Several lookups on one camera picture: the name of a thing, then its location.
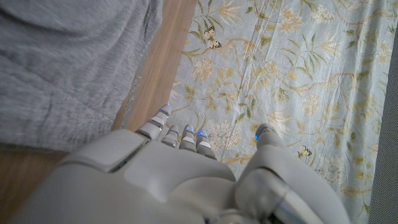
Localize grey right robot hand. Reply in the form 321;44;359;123
9;104;352;224

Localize grey fabric shorts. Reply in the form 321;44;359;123
0;0;164;152

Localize floral printed backdrop cloth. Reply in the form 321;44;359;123
169;0;398;224

